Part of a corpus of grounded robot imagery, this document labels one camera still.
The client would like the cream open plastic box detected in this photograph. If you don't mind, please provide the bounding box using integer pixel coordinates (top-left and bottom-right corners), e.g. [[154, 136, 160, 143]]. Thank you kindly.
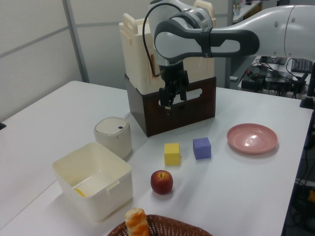
[[52, 142, 133, 223]]

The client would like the yellow foam cube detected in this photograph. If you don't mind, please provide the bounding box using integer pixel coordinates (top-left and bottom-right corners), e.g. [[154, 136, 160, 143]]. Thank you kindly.
[[163, 143, 182, 166]]

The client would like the brown wicker basket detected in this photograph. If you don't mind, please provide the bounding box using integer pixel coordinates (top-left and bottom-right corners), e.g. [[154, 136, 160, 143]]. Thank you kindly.
[[107, 214, 213, 236]]

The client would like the red apple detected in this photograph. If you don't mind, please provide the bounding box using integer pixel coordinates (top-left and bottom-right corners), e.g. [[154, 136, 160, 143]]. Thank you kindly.
[[150, 170, 174, 195]]

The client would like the yellow item inside box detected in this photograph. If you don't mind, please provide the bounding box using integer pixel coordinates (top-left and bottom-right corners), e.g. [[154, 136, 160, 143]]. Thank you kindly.
[[73, 187, 87, 198]]

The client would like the white lidded canister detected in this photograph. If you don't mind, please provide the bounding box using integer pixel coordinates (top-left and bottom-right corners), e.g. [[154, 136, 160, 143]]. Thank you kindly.
[[93, 117, 133, 160]]

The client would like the cream plastic crate with handles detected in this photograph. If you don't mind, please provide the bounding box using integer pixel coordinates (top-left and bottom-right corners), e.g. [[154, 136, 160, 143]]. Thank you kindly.
[[119, 0, 217, 94]]

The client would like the bread loaf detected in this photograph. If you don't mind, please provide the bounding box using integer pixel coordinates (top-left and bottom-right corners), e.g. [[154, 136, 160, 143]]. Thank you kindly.
[[125, 207, 150, 236]]

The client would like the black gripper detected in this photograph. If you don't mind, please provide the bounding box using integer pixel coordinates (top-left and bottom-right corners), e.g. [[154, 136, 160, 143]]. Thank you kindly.
[[158, 60, 189, 116]]

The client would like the purple foam cube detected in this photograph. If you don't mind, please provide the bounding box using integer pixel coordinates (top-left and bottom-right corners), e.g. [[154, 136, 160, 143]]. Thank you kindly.
[[192, 137, 212, 160]]

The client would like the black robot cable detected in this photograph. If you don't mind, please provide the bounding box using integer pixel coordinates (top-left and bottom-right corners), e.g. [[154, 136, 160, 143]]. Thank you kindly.
[[142, 2, 165, 79]]

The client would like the black electronics with cables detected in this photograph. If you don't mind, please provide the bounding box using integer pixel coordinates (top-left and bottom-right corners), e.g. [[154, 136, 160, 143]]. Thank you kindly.
[[241, 59, 308, 99]]

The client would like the black monitor stand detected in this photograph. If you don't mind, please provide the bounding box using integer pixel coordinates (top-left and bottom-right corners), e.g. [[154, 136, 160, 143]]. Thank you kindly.
[[299, 64, 315, 109]]

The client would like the pink plate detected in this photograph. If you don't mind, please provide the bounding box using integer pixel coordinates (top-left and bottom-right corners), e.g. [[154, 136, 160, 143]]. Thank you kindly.
[[226, 123, 279, 154]]

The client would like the dark brown wooden crate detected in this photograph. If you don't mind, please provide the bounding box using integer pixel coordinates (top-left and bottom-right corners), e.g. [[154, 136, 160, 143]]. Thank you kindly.
[[125, 73, 218, 138]]

